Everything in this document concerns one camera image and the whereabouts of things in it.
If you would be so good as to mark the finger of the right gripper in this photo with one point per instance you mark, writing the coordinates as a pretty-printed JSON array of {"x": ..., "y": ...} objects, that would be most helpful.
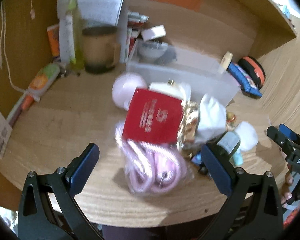
[
  {"x": 286, "y": 131},
  {"x": 280, "y": 135}
]

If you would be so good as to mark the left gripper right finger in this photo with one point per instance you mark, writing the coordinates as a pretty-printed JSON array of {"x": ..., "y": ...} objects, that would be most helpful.
[{"x": 252, "y": 209}]

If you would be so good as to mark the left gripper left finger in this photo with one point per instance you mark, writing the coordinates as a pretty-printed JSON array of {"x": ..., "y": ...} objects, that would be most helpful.
[{"x": 47, "y": 208}]

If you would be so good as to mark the white fluffy pompom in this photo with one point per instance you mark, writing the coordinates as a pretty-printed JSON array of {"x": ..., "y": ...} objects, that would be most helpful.
[{"x": 248, "y": 136}]

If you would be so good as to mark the teal small tube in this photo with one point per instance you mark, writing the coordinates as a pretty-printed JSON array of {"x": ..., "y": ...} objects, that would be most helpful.
[{"x": 237, "y": 158}]

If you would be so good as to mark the white cloth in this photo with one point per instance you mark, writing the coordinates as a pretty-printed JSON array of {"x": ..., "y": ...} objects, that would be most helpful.
[{"x": 212, "y": 120}]

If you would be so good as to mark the gold chain trinket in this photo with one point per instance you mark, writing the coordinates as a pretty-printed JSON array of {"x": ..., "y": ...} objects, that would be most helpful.
[{"x": 188, "y": 125}]

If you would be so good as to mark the pink cable bag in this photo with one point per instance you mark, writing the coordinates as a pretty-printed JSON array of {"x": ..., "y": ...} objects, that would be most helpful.
[{"x": 151, "y": 169}]

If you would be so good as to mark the red booklet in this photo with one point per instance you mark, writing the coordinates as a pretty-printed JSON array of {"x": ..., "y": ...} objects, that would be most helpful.
[{"x": 153, "y": 117}]

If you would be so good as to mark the pink round jar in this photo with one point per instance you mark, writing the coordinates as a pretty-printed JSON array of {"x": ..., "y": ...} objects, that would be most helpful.
[{"x": 124, "y": 88}]

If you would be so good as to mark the blue foil packet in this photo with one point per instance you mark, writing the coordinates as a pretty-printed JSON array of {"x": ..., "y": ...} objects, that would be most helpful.
[{"x": 197, "y": 159}]

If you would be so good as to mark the right hand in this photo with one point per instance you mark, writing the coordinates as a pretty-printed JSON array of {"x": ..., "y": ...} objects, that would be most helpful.
[{"x": 285, "y": 191}]

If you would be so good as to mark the black orange zip case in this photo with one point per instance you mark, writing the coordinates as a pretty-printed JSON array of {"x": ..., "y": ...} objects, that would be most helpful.
[{"x": 254, "y": 69}]

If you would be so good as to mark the blue pencil pouch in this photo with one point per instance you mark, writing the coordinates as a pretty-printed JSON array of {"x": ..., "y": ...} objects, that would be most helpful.
[{"x": 246, "y": 83}]

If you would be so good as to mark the cream lotion bottle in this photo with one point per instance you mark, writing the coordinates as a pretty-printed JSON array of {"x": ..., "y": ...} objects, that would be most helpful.
[{"x": 225, "y": 62}]

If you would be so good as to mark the orange pen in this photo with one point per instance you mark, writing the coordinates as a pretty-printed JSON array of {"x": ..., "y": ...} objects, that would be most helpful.
[{"x": 22, "y": 105}]

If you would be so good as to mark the clear plastic storage bin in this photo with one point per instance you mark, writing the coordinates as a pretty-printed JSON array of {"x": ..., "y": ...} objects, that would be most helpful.
[{"x": 181, "y": 65}]

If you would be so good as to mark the orange green tube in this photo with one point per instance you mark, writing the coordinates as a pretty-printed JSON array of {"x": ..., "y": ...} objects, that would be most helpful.
[{"x": 43, "y": 80}]

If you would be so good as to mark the bowl of trinkets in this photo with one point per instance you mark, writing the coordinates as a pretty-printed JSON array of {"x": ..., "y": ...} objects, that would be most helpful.
[{"x": 152, "y": 50}]

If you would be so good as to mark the brown ceramic mug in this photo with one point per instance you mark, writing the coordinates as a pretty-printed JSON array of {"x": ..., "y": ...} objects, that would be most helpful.
[{"x": 101, "y": 51}]

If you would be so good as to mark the small white box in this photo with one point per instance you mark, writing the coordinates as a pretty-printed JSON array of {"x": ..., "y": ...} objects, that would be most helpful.
[{"x": 153, "y": 33}]

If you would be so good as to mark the yellow green spray bottle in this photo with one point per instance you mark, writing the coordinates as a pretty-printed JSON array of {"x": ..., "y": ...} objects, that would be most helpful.
[{"x": 73, "y": 34}]

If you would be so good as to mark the orange book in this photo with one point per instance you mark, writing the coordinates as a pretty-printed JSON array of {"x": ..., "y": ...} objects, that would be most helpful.
[{"x": 53, "y": 36}]

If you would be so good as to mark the stack of books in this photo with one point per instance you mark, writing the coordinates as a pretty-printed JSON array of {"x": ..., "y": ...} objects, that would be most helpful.
[{"x": 135, "y": 24}]

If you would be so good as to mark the white paper notebook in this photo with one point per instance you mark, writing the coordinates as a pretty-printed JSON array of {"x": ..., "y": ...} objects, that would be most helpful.
[{"x": 103, "y": 11}]

